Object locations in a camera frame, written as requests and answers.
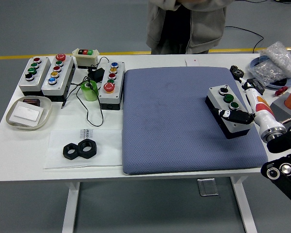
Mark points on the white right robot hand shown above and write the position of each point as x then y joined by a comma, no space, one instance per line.
253,104

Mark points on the grey four-button selector box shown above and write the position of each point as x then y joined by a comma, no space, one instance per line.
214,94

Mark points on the grey five-button mushroom box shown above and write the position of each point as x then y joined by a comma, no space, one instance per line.
118,82

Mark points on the grey six-button mushroom box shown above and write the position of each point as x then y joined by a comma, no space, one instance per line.
63,77

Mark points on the grey four-button control box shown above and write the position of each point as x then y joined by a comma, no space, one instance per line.
42,70

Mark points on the black terminal block module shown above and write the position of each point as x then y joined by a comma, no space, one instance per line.
257,85

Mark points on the grey block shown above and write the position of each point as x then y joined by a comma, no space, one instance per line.
279,106

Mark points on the small red clip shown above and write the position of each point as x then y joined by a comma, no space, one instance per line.
280,91

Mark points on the clear bag of washers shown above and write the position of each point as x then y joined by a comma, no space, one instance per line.
266,71

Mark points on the black metal gear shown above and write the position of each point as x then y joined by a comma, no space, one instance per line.
236,72

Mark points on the bubble wrap bag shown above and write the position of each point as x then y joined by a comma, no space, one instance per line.
279,54

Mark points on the blue-grey fabric mat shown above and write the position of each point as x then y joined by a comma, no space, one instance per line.
172,121

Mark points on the metal floor socket plate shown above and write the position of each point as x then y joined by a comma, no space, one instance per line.
208,187

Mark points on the person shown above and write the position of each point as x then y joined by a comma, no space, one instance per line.
203,24

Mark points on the white right table leg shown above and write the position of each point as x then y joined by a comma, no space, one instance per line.
243,206

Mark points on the white table leg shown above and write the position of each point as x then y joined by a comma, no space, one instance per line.
243,206
70,206

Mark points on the clear printed plastic bag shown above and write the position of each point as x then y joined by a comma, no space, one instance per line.
106,150

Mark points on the black power adapter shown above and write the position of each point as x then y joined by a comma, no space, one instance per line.
97,74

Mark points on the green tape roll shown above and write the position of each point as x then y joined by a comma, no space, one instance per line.
89,94

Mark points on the large black hex nut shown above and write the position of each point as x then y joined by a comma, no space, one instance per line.
92,153

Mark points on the small black hex nut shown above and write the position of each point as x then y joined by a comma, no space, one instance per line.
66,155

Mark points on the beige shallow tray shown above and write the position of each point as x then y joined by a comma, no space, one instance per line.
47,106

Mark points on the white left table leg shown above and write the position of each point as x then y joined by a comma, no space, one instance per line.
70,206

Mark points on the brown small block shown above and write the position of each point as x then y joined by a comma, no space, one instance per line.
32,100

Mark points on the yellow floor tape line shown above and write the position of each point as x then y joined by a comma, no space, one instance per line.
14,57

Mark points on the cream three-button switch box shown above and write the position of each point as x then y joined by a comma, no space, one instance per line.
86,58

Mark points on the white wall switch plate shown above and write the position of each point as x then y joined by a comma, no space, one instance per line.
26,114

